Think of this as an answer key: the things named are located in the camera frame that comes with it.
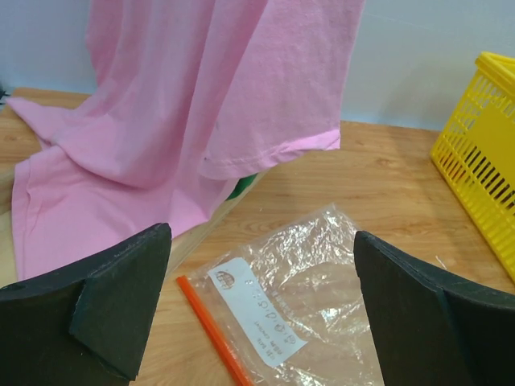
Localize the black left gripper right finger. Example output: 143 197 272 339
353 231 514 385

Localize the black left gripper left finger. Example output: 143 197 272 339
1 224 171 385

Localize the clear zip bag orange zipper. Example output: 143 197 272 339
177 205 383 385

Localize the yellow plastic basket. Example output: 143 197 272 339
430 51 515 277

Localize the green hanger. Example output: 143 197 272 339
226 174 258 201

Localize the pink t-shirt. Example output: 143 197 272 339
8 1 365 280

